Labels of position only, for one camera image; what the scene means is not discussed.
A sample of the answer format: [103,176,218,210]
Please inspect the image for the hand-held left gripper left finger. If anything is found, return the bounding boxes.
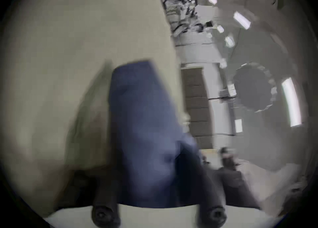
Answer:
[91,113,122,228]

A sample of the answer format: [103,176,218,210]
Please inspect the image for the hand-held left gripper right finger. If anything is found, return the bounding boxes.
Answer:
[175,145,227,228]

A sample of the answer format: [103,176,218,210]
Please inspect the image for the dark blue shirt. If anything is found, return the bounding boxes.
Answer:
[107,59,212,209]

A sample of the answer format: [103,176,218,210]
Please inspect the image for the bed with beige sheet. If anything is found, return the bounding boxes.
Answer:
[2,0,190,219]

